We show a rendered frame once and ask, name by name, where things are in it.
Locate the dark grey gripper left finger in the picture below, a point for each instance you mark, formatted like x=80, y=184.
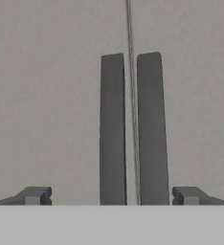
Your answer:
x=34, y=194

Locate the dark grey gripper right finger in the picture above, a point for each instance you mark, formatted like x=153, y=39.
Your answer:
x=189, y=195

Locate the grey fridge door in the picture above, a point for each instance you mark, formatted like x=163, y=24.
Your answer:
x=47, y=102

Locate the grey freezer door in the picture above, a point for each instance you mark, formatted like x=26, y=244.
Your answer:
x=197, y=102

